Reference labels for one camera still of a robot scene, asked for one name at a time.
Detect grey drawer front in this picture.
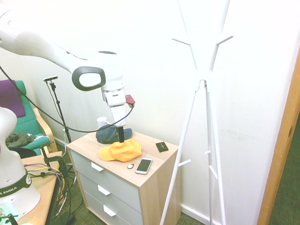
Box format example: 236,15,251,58
76,172,143,225
83,191,141,225
69,149,143,213

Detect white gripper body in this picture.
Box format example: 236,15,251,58
104,91,128,128

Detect orange smiley cap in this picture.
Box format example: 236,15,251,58
98,138,143,163

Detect white drawer handle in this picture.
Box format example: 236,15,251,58
90,162,104,173
103,205,117,217
97,185,111,196

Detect white coat rack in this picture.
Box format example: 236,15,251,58
159,0,235,225

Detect black wallet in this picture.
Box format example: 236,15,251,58
155,142,169,153

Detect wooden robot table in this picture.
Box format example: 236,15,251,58
21,151,64,225

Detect green armchair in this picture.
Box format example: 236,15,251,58
0,80,57,160

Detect black tripod stand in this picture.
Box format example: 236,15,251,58
48,81,72,144

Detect yellow cable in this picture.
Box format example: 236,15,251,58
24,165,66,195

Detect black floor cable bundle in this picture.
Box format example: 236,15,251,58
50,161,85,225

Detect black camera cable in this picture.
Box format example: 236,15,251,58
0,65,135,134

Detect purple cloth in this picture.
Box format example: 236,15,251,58
0,79,26,118

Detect purple cable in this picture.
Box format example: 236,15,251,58
25,167,67,188

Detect white mug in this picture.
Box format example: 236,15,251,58
97,116,110,129

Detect dark blue cap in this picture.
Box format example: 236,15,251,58
95,124,134,144

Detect black metal clamp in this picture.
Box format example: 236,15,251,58
39,145,68,179

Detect light wood dresser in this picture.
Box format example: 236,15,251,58
66,130,181,225

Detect dark crumpled clothing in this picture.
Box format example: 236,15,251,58
5,132,36,150

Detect white smartphone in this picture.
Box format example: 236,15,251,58
135,157,153,175

